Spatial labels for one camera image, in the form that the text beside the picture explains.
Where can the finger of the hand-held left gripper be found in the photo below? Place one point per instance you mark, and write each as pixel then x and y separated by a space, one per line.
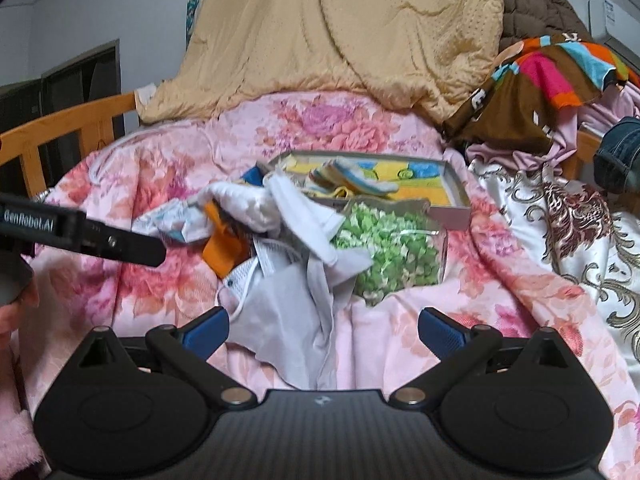
pixel 130 247

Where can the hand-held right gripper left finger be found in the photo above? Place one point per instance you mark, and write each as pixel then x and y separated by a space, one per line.
pixel 207 332

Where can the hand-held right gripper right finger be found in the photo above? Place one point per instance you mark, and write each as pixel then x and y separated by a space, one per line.
pixel 440 332

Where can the orange rubber band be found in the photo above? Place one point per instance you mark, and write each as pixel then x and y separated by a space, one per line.
pixel 225 255

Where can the white fluffy towel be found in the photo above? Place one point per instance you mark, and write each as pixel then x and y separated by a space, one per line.
pixel 240 205

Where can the grey shallow cardboard box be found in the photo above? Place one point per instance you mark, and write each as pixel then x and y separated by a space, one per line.
pixel 457 215

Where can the person's left hand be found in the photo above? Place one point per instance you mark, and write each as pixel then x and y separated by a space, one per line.
pixel 15 317

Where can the blue white plastic packet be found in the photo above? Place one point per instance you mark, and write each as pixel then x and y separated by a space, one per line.
pixel 175 222

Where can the white mesh mask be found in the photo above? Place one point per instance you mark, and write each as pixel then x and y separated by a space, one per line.
pixel 240 275

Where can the pink floral bedsheet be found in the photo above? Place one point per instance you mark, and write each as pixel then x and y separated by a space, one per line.
pixel 150 170

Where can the yellow towel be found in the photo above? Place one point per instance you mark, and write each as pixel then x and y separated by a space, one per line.
pixel 425 192

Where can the small blue item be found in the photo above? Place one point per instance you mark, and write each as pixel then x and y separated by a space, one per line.
pixel 252 176

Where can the light grey cloth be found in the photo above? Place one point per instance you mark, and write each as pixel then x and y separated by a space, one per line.
pixel 310 225

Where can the white ornate patterned blanket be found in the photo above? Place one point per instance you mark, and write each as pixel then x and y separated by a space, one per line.
pixel 550 230

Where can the striped folded cloth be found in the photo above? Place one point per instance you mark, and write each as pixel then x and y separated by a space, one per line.
pixel 350 175

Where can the pale pink satin cloth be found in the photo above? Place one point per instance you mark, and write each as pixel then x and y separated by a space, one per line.
pixel 565 137

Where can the blue jeans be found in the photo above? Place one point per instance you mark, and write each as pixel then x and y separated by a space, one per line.
pixel 620 155

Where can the colourful striped brown cloth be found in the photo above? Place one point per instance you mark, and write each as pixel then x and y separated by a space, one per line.
pixel 525 90

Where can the beige quilt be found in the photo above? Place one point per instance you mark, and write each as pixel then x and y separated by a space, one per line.
pixel 325 35

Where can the brown quilted jacket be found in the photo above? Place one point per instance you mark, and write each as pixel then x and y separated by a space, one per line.
pixel 535 5

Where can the white air conditioner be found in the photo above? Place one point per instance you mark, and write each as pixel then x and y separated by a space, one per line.
pixel 615 20

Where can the wooden bed frame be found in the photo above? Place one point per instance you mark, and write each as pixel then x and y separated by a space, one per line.
pixel 50 125

